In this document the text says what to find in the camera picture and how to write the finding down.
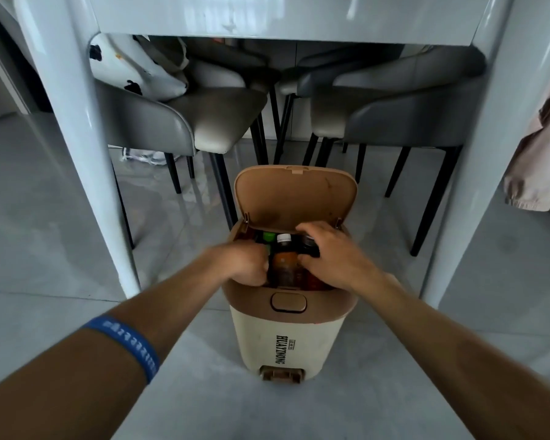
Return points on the person's left fingers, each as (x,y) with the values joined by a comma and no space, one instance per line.
(260,265)

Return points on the white glossy table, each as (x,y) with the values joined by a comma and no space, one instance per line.
(73,132)

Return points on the beige and brown pedal bin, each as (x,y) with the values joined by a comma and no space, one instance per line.
(275,343)

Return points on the red bottle with dark cap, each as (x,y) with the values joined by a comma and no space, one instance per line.
(310,247)

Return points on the grey chair with black legs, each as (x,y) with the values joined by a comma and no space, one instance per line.
(229,64)
(311,77)
(211,119)
(394,114)

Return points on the bottle with green cap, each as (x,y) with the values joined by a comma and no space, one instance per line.
(269,236)

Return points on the brown bottle with white cap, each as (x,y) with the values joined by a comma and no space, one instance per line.
(285,265)

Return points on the person's left forearm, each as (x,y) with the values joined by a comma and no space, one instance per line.
(119,343)

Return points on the blue wristband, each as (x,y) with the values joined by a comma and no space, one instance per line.
(128,343)

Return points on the person's right hand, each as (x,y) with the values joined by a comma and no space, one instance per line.
(341,263)

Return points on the white shoe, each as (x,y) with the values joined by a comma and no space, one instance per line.
(146,155)

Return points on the white bag with black spots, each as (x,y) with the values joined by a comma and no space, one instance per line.
(133,68)

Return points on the beige garment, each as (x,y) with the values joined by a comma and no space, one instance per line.
(538,169)

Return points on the person's right forearm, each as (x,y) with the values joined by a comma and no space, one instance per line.
(449,357)

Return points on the person's right thumb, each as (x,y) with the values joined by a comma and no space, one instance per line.
(309,264)

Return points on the person's left hand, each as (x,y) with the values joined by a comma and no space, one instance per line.
(240,263)

